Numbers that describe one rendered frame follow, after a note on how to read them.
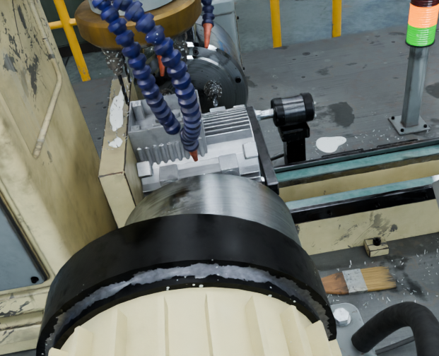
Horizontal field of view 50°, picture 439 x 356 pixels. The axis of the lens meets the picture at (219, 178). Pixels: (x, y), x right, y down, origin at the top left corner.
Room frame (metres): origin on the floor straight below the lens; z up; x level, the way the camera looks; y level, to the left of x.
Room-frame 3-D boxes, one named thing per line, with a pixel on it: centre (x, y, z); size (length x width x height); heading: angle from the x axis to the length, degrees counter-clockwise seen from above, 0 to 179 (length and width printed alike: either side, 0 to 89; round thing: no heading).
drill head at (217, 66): (1.02, 0.03, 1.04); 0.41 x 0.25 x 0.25; 0
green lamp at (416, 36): (0.99, -0.51, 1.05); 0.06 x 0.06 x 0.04
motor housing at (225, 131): (0.69, 0.03, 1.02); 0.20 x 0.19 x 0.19; 90
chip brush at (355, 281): (0.54, -0.18, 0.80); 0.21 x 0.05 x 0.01; 87
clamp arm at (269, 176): (0.72, -0.09, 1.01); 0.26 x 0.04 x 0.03; 0
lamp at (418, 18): (0.99, -0.51, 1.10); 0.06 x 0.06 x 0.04
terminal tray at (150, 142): (0.69, 0.07, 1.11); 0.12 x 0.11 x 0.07; 90
